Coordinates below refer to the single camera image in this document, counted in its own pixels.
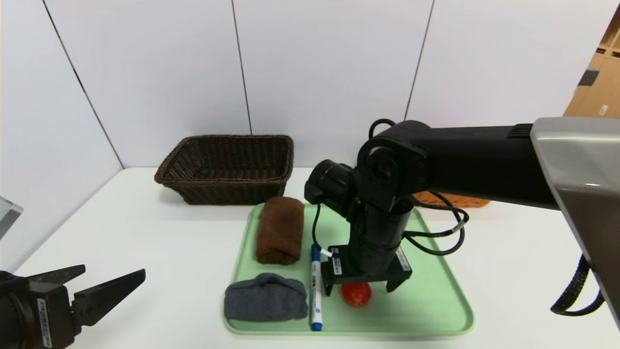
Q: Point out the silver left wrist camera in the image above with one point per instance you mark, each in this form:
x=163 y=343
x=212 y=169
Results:
x=7 y=215

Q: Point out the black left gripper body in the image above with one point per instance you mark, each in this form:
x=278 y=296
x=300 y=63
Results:
x=52 y=311

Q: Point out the dark brown wicker basket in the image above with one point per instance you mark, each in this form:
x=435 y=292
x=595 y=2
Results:
x=203 y=165

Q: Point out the brown towel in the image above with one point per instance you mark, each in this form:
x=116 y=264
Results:
x=280 y=230

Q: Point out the grey towel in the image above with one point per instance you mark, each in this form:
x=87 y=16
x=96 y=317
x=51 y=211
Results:
x=264 y=298

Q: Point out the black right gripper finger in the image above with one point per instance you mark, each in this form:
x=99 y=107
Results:
x=396 y=283
x=328 y=287

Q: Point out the light green plastic tray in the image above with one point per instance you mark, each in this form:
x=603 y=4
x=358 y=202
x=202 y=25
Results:
x=436 y=300

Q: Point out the blue white marker pen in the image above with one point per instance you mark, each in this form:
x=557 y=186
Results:
x=315 y=291

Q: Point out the small red toy fruit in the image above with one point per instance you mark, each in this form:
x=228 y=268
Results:
x=357 y=294

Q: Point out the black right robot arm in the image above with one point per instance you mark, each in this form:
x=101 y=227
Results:
x=460 y=160

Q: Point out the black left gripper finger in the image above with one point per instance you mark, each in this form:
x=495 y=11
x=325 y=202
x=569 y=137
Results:
x=53 y=277
x=106 y=298

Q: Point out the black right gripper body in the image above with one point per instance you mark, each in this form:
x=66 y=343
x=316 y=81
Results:
x=364 y=267

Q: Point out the orange wicker basket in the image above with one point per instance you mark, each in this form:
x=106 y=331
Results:
x=455 y=199

